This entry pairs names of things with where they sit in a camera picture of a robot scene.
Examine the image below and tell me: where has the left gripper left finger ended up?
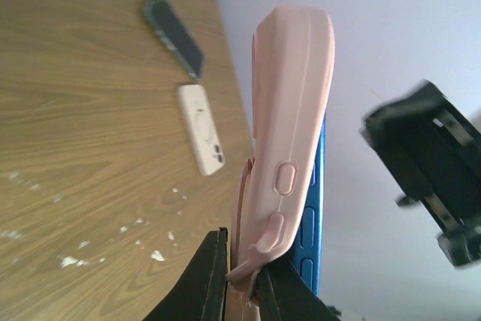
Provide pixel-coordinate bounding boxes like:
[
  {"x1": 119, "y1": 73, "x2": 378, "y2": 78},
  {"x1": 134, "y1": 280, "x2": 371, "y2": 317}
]
[{"x1": 144, "y1": 227, "x2": 228, "y2": 321}]

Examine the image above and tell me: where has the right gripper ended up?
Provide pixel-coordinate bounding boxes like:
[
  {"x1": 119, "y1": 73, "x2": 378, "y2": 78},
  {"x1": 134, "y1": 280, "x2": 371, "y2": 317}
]
[{"x1": 362, "y1": 80, "x2": 480, "y2": 268}]

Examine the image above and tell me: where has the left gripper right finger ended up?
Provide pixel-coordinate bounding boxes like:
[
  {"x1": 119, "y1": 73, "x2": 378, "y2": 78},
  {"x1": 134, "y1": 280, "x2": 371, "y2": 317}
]
[{"x1": 255, "y1": 256, "x2": 360, "y2": 321}]

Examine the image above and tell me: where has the blue phone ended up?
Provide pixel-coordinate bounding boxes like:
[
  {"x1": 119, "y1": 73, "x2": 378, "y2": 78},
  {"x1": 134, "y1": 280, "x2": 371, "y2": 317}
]
[{"x1": 292, "y1": 120, "x2": 325, "y2": 296}]

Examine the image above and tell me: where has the cream cased phone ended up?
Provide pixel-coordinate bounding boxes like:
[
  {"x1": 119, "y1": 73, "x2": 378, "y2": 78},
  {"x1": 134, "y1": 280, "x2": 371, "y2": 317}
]
[{"x1": 177, "y1": 84, "x2": 225, "y2": 176}]

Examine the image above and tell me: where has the bare black phone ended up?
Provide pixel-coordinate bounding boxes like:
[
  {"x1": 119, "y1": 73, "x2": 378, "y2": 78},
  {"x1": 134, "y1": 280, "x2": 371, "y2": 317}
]
[{"x1": 143, "y1": 0, "x2": 204, "y2": 81}]

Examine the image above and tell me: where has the white debris pile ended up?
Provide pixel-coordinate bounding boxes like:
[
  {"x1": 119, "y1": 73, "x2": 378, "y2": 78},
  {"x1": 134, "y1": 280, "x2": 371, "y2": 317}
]
[{"x1": 1, "y1": 170, "x2": 178, "y2": 273}]

